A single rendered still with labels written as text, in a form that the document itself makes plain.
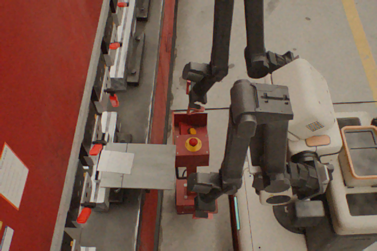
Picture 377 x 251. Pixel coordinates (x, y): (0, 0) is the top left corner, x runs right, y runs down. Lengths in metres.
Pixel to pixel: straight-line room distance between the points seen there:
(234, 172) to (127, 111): 0.77
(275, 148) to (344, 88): 2.10
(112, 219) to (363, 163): 1.00
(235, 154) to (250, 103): 0.21
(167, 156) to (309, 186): 0.53
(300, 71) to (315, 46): 2.05
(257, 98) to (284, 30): 2.50
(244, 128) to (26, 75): 0.45
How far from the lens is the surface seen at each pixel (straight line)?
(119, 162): 1.48
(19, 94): 0.80
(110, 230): 1.53
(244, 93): 0.85
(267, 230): 2.15
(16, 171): 0.79
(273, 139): 0.97
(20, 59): 0.81
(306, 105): 1.16
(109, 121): 1.62
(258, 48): 1.35
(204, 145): 1.74
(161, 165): 1.46
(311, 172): 1.23
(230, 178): 1.13
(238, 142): 0.96
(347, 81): 3.13
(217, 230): 2.41
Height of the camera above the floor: 2.31
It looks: 61 degrees down
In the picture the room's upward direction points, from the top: 2 degrees counter-clockwise
